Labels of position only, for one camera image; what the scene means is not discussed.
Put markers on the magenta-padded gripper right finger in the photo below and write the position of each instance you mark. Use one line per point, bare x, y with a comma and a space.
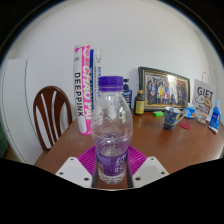
145, 168

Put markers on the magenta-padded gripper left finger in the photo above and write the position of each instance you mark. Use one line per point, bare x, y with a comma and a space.
78, 168

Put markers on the clear purple-capped water bottle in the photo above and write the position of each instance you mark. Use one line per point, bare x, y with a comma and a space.
111, 126

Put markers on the blue yellow patterned mug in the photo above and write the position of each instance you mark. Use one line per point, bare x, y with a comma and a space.
171, 119

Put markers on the small green packet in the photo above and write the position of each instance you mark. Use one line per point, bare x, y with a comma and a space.
158, 113

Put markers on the flat round red coaster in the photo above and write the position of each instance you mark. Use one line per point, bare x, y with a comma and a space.
185, 126

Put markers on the dark brown wooden chair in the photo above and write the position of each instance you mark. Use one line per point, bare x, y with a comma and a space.
51, 113

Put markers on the amber pump bottle yellow label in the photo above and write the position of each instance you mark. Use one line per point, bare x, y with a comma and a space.
139, 103

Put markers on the blue tissue pack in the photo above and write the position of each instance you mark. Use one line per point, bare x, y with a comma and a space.
190, 112

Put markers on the small colourful snack pack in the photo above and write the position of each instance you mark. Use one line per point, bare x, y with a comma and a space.
201, 120

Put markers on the pink white shuttlecock tube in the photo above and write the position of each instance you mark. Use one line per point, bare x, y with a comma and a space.
82, 90

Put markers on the framed group photo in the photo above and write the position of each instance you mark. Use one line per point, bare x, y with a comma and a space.
163, 89

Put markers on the white flat panel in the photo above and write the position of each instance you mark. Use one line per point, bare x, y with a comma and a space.
15, 110

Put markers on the blue detergent bottle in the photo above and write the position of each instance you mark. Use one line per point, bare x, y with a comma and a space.
216, 117

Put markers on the white paper gift bag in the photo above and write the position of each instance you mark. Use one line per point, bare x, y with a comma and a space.
203, 98

